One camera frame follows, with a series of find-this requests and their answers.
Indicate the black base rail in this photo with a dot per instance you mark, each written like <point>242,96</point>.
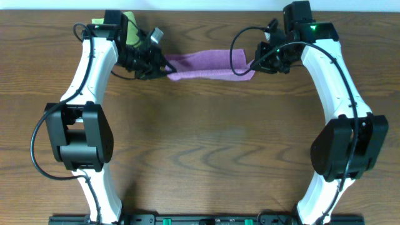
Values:
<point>150,219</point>

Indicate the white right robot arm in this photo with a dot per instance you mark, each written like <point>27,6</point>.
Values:
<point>352,138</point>

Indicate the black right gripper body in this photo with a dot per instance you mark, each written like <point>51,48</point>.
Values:
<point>266,62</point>

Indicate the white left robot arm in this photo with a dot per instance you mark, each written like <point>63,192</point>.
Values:
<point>79,133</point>

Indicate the purple microfiber cloth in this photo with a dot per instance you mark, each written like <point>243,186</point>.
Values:
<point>210,64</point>

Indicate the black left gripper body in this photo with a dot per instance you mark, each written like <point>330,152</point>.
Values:
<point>153,67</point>

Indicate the green folded cloth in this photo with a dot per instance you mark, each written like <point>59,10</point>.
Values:
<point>115,29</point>

